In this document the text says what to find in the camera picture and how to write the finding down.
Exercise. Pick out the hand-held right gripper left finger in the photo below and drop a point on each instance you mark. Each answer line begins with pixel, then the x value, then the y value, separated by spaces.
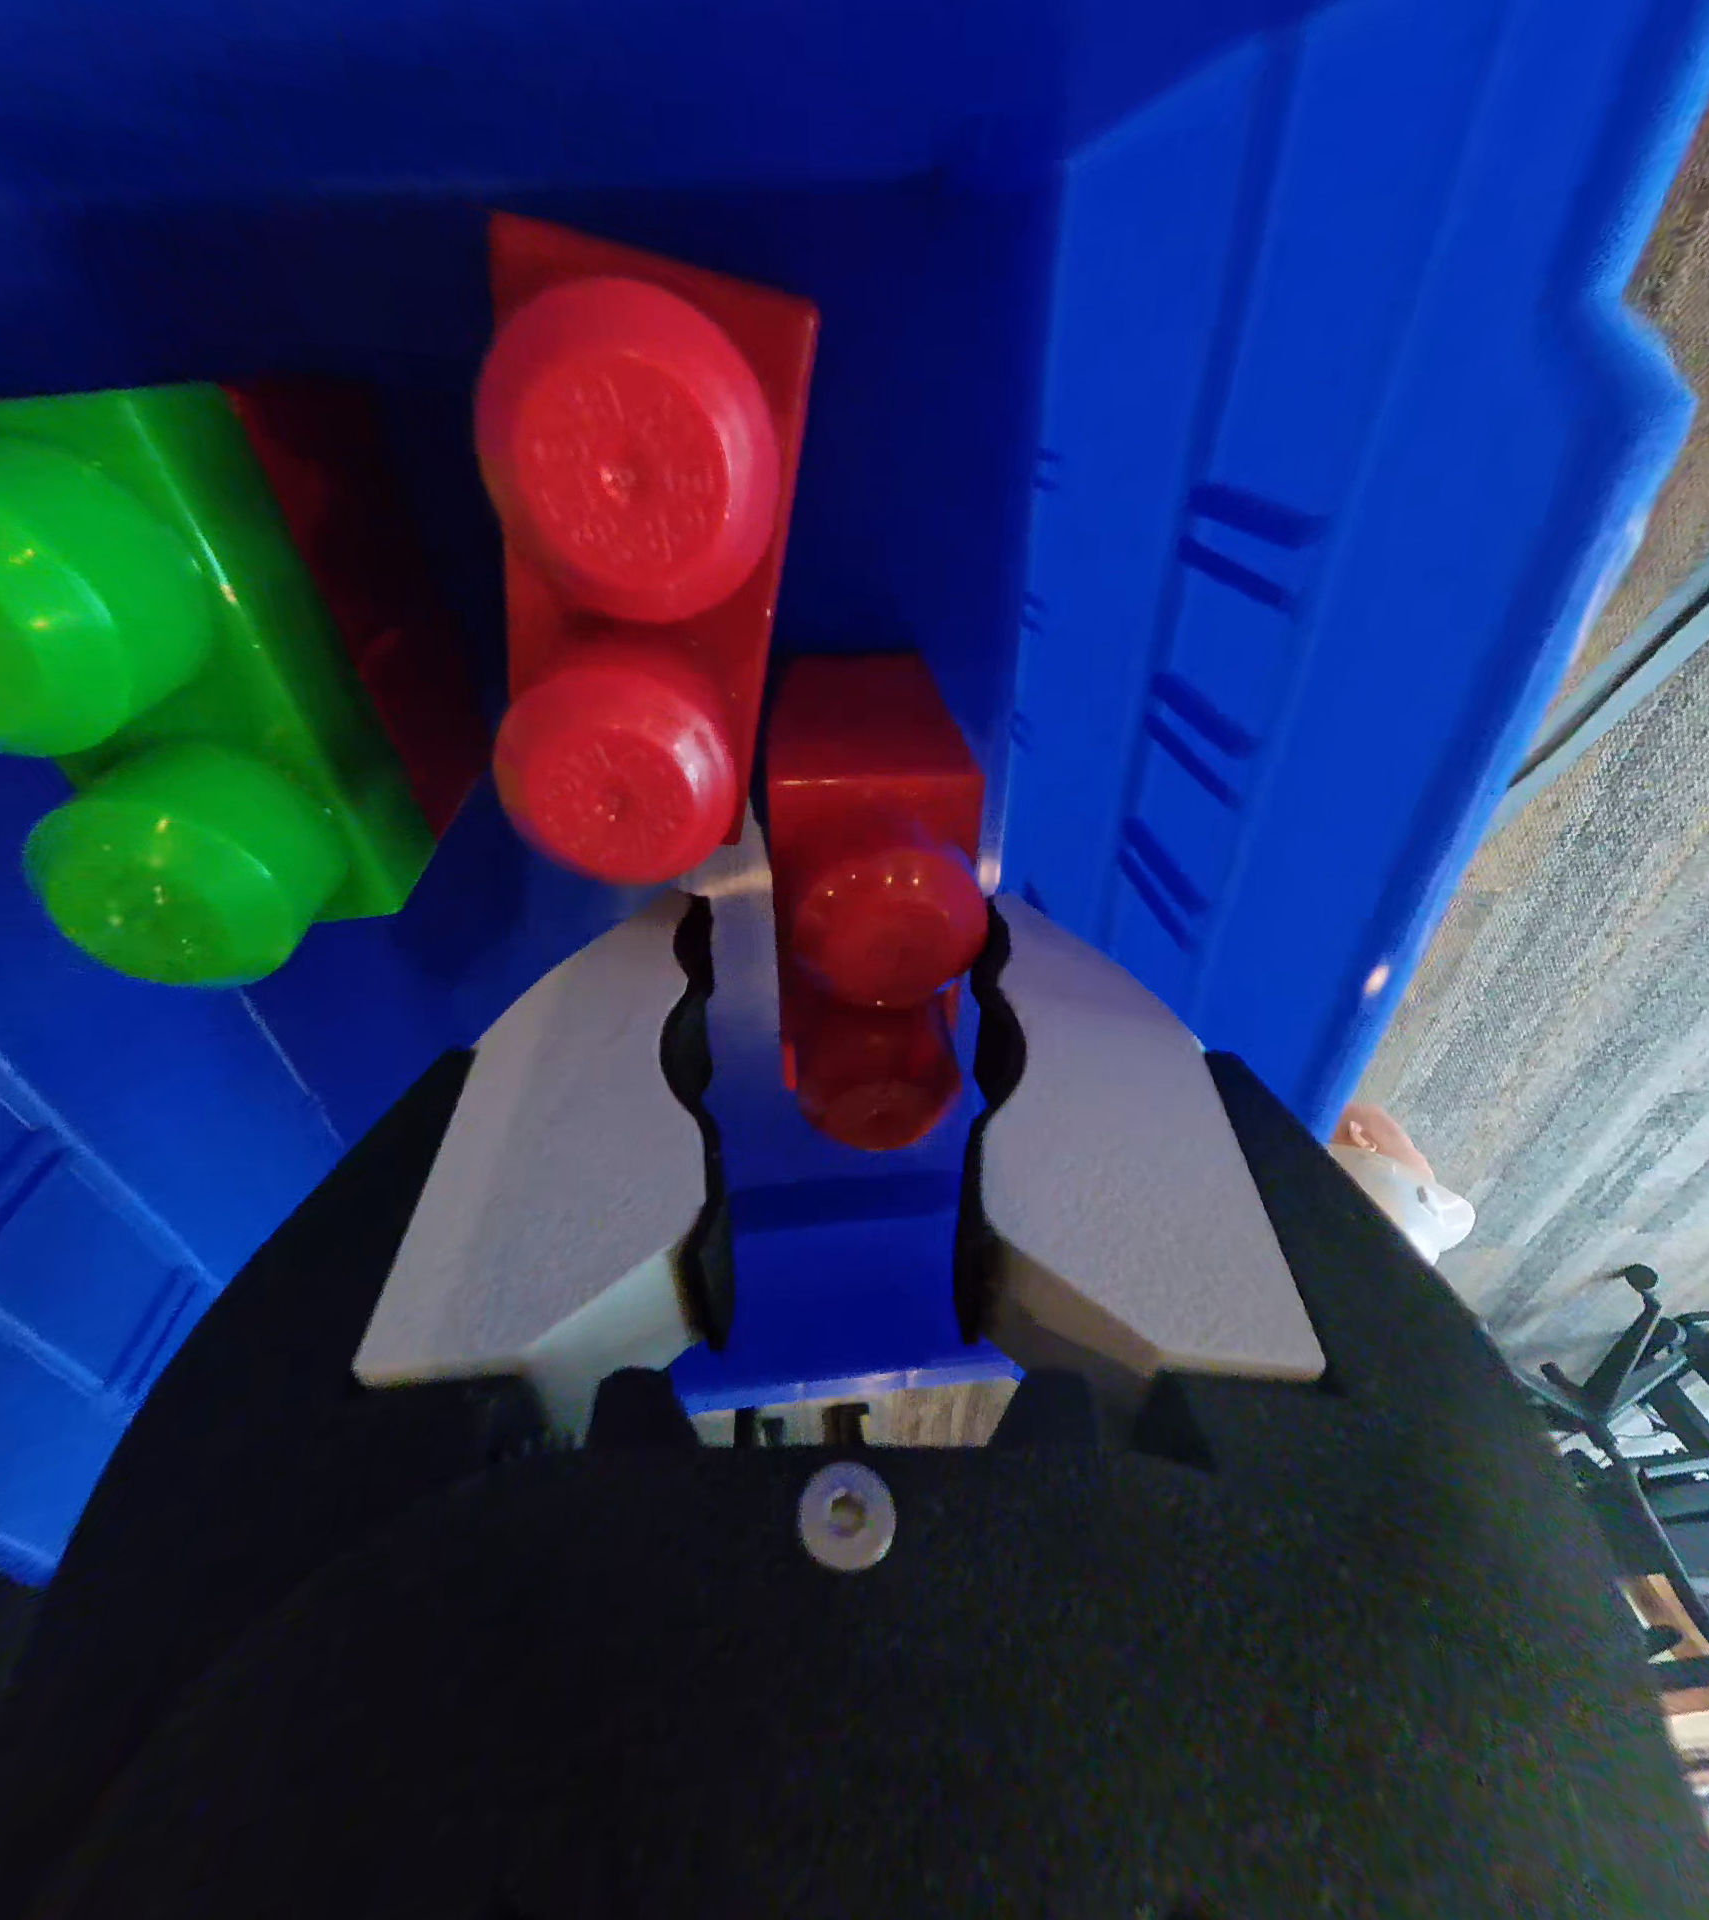
pixel 541 1200

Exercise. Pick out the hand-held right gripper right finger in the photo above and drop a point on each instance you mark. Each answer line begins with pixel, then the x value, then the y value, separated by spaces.
pixel 1153 1200

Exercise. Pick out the blue plastic storage bin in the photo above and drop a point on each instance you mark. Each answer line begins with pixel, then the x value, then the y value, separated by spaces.
pixel 1304 362

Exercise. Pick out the red two-stud mega block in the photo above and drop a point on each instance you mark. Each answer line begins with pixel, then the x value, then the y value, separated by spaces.
pixel 631 452

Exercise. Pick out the black office chair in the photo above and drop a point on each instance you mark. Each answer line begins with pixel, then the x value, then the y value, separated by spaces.
pixel 1696 1500

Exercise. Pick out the red single-stud mega block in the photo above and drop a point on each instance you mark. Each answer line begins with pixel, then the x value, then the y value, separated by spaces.
pixel 879 901

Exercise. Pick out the green two-stud mega block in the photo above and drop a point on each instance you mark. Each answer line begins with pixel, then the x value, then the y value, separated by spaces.
pixel 166 660

